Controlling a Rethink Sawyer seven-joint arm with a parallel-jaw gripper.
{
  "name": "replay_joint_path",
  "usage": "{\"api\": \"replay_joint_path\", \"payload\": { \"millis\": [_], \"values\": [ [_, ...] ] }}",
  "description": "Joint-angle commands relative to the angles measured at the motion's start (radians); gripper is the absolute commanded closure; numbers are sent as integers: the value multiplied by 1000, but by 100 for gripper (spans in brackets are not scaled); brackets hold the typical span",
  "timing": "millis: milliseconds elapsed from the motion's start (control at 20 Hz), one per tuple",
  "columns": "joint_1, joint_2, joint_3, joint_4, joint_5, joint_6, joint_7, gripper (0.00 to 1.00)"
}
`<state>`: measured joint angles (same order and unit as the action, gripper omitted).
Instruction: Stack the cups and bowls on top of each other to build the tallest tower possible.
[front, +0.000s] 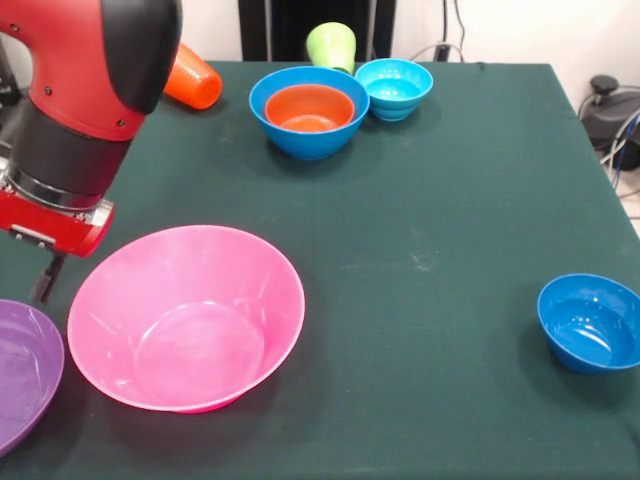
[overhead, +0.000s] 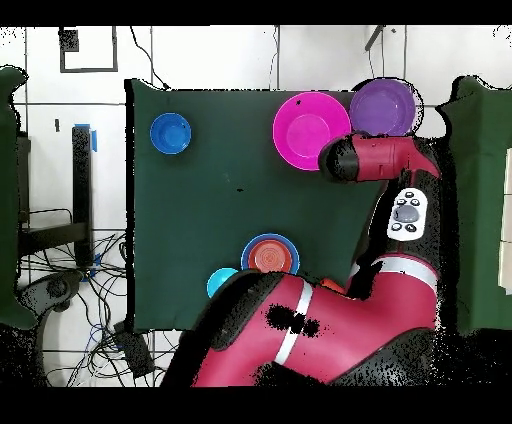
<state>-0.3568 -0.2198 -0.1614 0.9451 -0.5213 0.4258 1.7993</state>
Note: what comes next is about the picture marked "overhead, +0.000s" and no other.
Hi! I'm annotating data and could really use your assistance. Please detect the large light blue bowl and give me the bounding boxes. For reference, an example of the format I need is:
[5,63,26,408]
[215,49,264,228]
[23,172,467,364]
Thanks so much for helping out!
[240,232,301,276]

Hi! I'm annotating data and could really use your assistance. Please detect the orange plastic bowl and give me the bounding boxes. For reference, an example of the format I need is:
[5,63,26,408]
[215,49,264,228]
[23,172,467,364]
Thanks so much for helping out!
[247,238,294,275]

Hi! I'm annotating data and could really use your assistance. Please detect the small cyan ribbed bowl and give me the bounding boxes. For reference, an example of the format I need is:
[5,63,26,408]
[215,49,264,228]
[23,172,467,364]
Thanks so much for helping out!
[206,267,240,300]

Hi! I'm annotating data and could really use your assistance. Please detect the large pink plastic bowl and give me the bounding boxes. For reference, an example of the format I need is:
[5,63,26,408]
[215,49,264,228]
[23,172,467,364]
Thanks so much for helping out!
[272,91,353,172]

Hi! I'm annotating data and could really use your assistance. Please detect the orange plastic cup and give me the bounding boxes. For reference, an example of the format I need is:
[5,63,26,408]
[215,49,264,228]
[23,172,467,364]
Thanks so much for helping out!
[319,278,347,296]

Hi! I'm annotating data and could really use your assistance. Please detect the large purple plastic bowl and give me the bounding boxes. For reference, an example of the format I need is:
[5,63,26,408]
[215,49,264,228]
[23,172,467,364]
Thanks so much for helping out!
[348,78,417,138]

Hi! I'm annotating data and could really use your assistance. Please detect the white box stack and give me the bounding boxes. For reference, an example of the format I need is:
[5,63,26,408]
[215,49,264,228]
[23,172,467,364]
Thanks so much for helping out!
[497,147,512,295]

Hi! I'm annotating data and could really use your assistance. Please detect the dark green tablecloth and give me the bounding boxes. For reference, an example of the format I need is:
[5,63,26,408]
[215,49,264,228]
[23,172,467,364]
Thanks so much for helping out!
[125,77,409,335]

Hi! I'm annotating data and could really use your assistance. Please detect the small dark blue bowl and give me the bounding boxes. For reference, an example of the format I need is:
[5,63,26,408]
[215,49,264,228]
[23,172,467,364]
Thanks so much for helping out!
[149,112,193,156]

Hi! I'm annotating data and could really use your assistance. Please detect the black metal stand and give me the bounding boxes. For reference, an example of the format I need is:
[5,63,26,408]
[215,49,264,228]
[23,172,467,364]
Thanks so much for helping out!
[17,125,95,267]

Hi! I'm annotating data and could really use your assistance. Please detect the green cloth side table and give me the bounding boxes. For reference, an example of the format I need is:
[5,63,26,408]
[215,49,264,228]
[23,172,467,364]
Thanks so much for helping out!
[0,65,39,331]
[435,75,512,337]

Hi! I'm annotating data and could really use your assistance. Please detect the tangle of black cables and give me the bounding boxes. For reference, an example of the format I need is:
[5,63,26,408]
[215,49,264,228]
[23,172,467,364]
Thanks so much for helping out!
[19,231,181,387]

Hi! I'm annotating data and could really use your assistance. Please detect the thin black floor cable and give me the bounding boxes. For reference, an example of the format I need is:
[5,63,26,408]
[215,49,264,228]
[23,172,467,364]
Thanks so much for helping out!
[129,26,169,90]

